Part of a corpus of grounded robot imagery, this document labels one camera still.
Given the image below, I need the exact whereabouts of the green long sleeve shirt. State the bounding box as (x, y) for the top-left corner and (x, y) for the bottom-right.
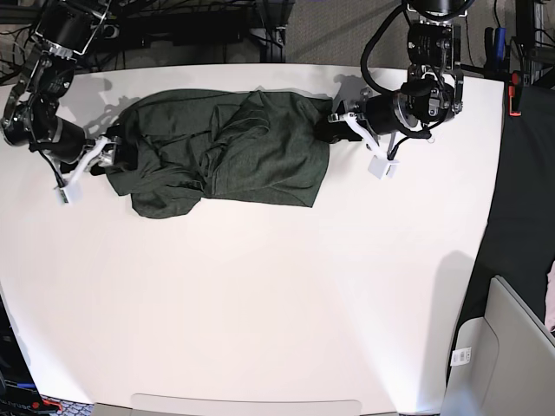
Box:
(107, 89), (331, 219)

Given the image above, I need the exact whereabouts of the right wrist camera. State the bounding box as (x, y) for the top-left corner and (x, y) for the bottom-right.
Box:
(55, 183), (82, 205)

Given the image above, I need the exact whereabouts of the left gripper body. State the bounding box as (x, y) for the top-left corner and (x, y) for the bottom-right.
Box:
(356, 93), (405, 135)

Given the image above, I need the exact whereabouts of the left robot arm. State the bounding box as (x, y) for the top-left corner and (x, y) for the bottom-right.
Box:
(317, 1), (473, 144)

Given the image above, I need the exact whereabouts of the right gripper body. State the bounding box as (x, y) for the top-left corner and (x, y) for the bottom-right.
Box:
(42, 123), (118, 177)

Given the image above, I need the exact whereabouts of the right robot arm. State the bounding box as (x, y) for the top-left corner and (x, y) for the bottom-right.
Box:
(1, 1), (111, 182)

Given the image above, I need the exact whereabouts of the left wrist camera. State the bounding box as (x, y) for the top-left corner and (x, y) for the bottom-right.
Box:
(368, 156), (399, 179)

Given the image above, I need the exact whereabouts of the grey plastic bin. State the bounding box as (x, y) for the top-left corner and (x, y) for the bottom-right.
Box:
(441, 276), (554, 415)

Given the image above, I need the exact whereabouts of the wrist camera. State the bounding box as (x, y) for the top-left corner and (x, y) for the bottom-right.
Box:
(55, 183), (82, 205)
(368, 156), (399, 179)

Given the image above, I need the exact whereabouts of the red clamp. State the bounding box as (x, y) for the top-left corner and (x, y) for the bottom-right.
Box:
(508, 71), (521, 117)

